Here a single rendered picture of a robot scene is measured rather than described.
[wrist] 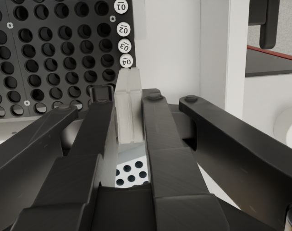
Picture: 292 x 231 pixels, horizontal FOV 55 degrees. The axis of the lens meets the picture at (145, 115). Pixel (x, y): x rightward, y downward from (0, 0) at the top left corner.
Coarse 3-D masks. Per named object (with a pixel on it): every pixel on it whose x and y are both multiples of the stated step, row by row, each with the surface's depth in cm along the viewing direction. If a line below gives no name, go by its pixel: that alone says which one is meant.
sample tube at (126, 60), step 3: (123, 54) 26; (126, 54) 26; (123, 57) 26; (126, 57) 26; (129, 57) 26; (120, 60) 26; (123, 60) 26; (126, 60) 26; (129, 60) 26; (132, 60) 26; (120, 63) 26; (123, 63) 26; (126, 63) 26; (129, 63) 26; (123, 66) 26; (126, 66) 26; (129, 66) 26
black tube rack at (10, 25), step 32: (0, 0) 24; (32, 0) 25; (64, 0) 25; (96, 0) 25; (0, 32) 28; (32, 32) 25; (64, 32) 28; (96, 32) 26; (0, 64) 26; (32, 64) 29; (64, 64) 27; (96, 64) 27; (0, 96) 30; (32, 96) 28; (64, 96) 28
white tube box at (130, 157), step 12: (144, 144) 45; (120, 156) 44; (132, 156) 43; (144, 156) 42; (120, 168) 43; (132, 168) 43; (144, 168) 43; (120, 180) 45; (132, 180) 44; (144, 180) 44
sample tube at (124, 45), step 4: (120, 40) 26; (124, 40) 25; (128, 40) 26; (120, 44) 25; (124, 44) 25; (128, 44) 25; (120, 48) 25; (124, 48) 25; (128, 48) 25; (124, 52) 26
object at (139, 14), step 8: (136, 0) 30; (144, 0) 30; (136, 8) 30; (144, 8) 30; (136, 16) 31; (144, 16) 31; (136, 24) 31; (144, 24) 31; (136, 32) 31; (144, 32) 31
